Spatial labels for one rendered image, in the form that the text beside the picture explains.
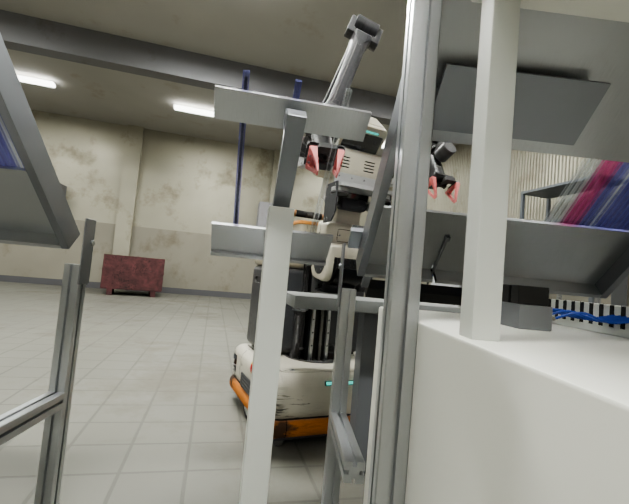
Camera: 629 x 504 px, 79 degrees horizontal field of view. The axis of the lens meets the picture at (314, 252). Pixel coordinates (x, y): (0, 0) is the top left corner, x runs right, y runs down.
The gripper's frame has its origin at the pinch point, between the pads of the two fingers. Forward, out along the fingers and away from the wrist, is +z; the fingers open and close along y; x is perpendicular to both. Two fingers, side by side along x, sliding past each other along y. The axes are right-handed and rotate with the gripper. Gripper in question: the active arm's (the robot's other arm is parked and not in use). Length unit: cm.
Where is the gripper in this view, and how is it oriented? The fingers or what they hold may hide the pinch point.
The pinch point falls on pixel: (326, 172)
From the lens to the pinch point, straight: 99.2
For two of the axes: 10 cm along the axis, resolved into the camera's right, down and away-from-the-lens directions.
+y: 9.8, 0.9, 1.8
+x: -1.9, 7.1, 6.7
